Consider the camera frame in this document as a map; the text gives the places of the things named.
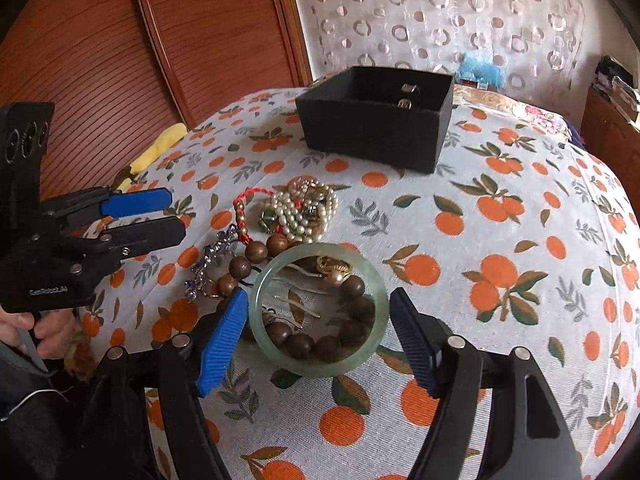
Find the black jewelry box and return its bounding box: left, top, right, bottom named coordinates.
left=295, top=66, right=455, bottom=175

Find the wooden bead bracelet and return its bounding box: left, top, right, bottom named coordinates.
left=215, top=234, right=368, bottom=361

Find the person's dark clothing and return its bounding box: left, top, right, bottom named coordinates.
left=0, top=340, right=161, bottom=480

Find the stack of folded clothes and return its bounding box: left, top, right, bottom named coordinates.
left=595, top=55, right=640, bottom=123

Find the gold pearl ring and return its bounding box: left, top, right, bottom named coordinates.
left=316, top=256, right=352, bottom=289

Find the pale green jade bangle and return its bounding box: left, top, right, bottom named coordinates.
left=248, top=243, right=388, bottom=378

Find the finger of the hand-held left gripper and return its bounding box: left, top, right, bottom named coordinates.
left=70, top=216, right=187, bottom=273
left=42, top=186, right=173, bottom=226

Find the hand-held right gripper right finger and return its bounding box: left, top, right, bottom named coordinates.
left=389, top=287, right=583, bottom=480

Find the blue bag on box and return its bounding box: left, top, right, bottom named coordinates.
left=457, top=52, right=506, bottom=86

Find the pearl necklace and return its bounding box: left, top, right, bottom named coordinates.
left=257, top=176, right=340, bottom=245

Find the wooden cabinet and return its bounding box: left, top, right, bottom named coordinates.
left=580, top=85, right=640, bottom=167

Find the circle pattern curtain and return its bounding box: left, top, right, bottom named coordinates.
left=295, top=0, right=587, bottom=96

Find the gold hair comb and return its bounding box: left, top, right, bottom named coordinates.
left=264, top=264, right=332, bottom=332

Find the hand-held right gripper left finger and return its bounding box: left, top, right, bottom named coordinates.
left=92, top=287, right=251, bottom=480

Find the yellow plush toy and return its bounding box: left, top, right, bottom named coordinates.
left=112, top=122, right=187, bottom=192

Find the floral blanket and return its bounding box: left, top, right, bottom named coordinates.
left=452, top=85, right=573, bottom=143

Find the wooden wardrobe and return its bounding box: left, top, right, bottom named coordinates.
left=0, top=0, right=313, bottom=201

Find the thin white cable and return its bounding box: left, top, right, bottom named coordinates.
left=0, top=387, right=68, bottom=422

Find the red string bracelet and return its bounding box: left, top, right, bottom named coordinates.
left=232, top=186, right=282, bottom=247

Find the orange fruit print cloth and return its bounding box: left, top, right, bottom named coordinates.
left=80, top=85, right=640, bottom=480

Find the person's left hand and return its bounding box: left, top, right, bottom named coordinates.
left=0, top=305, right=77, bottom=361

